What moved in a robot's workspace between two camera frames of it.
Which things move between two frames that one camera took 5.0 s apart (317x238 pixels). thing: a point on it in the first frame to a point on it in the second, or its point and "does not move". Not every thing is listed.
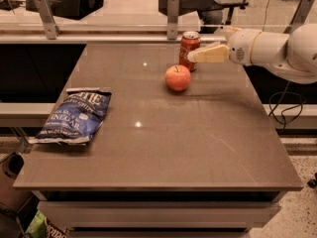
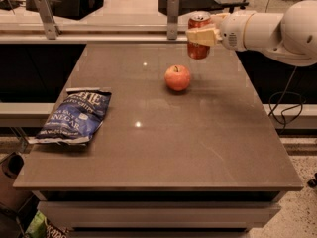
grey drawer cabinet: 159,213 does not move
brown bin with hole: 12,167 does not move
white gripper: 240,48 to 231,31
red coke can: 189,41 to 198,20
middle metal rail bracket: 172,14 does not move
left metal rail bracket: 51,26 does not move
